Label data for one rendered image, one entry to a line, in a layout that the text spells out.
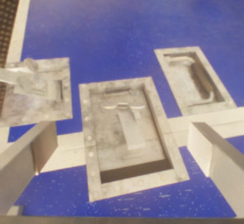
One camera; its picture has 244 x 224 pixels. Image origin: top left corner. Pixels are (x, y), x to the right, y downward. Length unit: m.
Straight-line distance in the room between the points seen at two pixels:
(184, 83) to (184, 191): 0.19
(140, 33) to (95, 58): 0.12
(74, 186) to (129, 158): 0.08
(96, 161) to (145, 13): 0.37
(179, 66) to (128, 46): 0.11
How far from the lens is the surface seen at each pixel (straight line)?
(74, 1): 0.51
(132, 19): 0.45
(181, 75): 0.36
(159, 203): 0.24
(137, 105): 0.24
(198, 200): 0.26
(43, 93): 0.29
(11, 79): 0.29
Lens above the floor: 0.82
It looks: 10 degrees down
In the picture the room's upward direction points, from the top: 97 degrees counter-clockwise
